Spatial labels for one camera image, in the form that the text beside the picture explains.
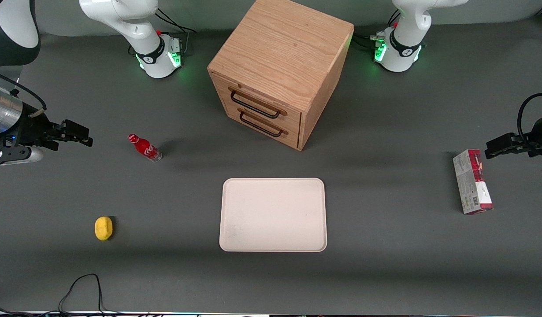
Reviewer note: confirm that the wooden drawer front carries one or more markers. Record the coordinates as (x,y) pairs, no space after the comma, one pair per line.
(220,88)
(293,138)

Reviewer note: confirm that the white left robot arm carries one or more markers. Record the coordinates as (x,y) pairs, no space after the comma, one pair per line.
(403,44)

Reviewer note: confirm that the beige plastic tray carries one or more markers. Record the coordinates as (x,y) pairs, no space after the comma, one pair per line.
(273,215)

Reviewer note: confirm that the wooden drawer cabinet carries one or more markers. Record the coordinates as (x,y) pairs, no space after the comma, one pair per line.
(280,48)

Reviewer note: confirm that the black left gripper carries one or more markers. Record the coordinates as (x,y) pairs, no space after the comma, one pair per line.
(534,141)

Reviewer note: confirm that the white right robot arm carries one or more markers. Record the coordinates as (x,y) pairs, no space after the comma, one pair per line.
(134,26)

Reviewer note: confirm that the red coke bottle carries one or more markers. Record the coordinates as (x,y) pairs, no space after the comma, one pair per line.
(144,147)

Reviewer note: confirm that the red plaid cardboard box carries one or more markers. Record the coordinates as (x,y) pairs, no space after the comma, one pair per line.
(471,185)

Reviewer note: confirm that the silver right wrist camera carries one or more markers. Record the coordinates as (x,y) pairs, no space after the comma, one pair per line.
(15,156)

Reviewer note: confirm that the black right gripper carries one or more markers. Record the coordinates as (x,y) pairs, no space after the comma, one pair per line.
(32,129)

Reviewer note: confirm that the yellow lemon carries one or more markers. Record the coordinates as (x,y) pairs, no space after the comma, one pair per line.
(103,228)

